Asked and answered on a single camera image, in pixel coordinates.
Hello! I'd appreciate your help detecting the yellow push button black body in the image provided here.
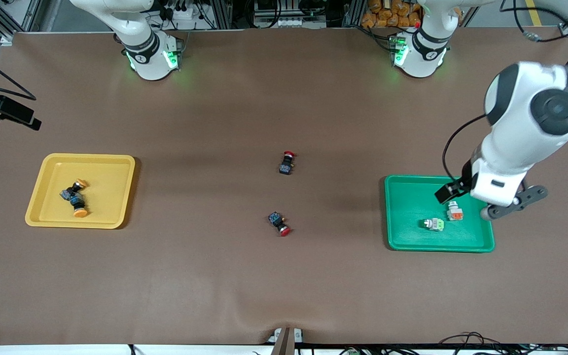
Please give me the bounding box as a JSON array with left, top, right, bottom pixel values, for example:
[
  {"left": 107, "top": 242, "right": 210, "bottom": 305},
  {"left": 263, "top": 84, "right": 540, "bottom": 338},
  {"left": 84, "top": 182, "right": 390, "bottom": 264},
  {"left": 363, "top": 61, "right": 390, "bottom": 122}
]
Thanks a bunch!
[
  {"left": 60, "top": 178, "right": 89, "bottom": 203},
  {"left": 70, "top": 195, "right": 89, "bottom": 218}
]

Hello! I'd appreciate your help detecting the green plastic tray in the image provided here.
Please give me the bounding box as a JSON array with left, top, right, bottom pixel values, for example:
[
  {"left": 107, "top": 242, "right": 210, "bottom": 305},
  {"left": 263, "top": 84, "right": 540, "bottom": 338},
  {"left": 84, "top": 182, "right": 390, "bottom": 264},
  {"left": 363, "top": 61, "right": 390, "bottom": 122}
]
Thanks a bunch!
[{"left": 384, "top": 175, "right": 496, "bottom": 253}]

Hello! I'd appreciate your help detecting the yellow plastic tray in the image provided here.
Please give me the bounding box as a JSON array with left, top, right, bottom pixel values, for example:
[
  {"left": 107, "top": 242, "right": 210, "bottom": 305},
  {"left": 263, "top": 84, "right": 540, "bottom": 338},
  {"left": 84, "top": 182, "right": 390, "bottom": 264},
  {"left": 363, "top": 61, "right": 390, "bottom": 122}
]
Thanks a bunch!
[{"left": 25, "top": 153, "right": 137, "bottom": 230}]

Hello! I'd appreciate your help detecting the red push button black body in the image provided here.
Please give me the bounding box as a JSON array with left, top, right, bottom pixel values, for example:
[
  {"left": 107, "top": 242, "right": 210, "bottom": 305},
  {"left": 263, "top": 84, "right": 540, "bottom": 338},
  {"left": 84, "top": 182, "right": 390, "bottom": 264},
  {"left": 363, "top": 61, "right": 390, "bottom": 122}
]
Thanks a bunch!
[
  {"left": 268, "top": 212, "right": 292, "bottom": 237},
  {"left": 279, "top": 152, "right": 296, "bottom": 176}
]

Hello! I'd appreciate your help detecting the brown table mat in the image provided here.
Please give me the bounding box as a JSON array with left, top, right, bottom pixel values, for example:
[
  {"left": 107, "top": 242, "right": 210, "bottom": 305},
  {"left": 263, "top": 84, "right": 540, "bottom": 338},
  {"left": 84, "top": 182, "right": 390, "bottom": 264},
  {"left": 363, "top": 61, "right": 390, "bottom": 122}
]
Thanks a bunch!
[{"left": 0, "top": 27, "right": 568, "bottom": 346}]

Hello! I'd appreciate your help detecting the pile of orange items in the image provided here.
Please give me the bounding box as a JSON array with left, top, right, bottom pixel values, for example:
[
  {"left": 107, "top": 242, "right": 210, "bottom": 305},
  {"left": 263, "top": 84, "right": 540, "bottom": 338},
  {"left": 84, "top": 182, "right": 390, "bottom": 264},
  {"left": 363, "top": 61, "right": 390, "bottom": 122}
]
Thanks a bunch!
[{"left": 361, "top": 0, "right": 423, "bottom": 28}]

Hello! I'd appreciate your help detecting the white power strip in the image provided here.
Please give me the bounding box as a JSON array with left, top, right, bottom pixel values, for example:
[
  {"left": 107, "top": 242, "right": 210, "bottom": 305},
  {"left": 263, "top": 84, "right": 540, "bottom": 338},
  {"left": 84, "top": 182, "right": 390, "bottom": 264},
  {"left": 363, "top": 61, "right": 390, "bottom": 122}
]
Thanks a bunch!
[
  {"left": 163, "top": 5, "right": 215, "bottom": 23},
  {"left": 253, "top": 15, "right": 309, "bottom": 28}
]

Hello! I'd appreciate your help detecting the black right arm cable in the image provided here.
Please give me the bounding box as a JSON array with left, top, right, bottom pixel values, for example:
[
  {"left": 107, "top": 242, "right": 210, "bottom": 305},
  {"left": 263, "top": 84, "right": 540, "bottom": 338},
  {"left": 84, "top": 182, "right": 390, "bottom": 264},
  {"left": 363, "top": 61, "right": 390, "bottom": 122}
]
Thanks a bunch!
[{"left": 0, "top": 46, "right": 36, "bottom": 101}]

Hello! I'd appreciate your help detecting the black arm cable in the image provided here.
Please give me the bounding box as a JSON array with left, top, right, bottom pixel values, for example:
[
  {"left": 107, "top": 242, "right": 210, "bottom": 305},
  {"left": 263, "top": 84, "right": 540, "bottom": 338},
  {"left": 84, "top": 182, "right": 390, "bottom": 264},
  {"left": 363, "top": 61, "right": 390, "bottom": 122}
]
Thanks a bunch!
[
  {"left": 0, "top": 46, "right": 36, "bottom": 101},
  {"left": 443, "top": 0, "right": 568, "bottom": 183}
]

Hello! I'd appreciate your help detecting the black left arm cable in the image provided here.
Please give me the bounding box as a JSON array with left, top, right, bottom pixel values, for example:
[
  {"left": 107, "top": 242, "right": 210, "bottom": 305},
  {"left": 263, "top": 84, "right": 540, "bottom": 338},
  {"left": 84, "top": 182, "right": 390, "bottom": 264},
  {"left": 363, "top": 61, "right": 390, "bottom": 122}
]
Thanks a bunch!
[{"left": 443, "top": 0, "right": 568, "bottom": 183}]

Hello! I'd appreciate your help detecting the black cable bundle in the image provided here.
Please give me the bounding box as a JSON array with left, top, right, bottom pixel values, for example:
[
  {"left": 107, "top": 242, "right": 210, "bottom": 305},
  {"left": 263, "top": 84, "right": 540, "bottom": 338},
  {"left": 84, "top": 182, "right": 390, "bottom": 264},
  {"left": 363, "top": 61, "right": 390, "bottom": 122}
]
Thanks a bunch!
[{"left": 432, "top": 331, "right": 568, "bottom": 355}]

